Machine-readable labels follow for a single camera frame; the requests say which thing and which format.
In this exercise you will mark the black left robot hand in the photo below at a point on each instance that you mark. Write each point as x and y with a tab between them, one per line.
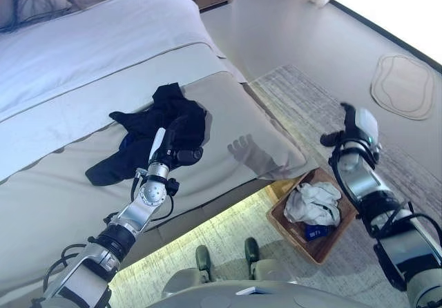
160	149

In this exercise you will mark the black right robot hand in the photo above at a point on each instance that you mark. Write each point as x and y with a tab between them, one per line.
364	123

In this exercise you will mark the black garment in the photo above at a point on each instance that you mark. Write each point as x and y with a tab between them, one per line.
165	114

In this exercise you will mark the white garment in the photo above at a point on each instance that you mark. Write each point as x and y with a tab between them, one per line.
314	204

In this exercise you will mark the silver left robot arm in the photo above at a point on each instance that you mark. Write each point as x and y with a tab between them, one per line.
138	214

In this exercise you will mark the large bed grey cover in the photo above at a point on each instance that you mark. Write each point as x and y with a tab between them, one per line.
241	132

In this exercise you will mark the wooden woven basket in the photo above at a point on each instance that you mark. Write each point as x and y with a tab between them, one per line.
321	249

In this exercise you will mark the small beige irregular mat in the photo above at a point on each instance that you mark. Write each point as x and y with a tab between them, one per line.
402	87

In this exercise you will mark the grey striped rug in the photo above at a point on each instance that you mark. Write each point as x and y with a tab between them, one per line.
310	114

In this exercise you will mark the silver left robot leg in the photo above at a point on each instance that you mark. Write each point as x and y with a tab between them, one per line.
203	263

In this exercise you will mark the silver robot leg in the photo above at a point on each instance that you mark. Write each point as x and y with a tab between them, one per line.
203	263
252	252

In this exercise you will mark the white duvet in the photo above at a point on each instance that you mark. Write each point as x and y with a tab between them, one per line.
86	45

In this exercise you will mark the silver right robot leg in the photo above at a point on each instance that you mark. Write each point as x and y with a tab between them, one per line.
252	252

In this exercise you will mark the grey robot torso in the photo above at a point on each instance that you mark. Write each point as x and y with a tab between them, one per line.
259	297

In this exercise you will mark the beige upholstered bed frame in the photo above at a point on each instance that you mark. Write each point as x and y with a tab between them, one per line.
179	225

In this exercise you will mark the black floor rail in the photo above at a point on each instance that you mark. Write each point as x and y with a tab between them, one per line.
380	31

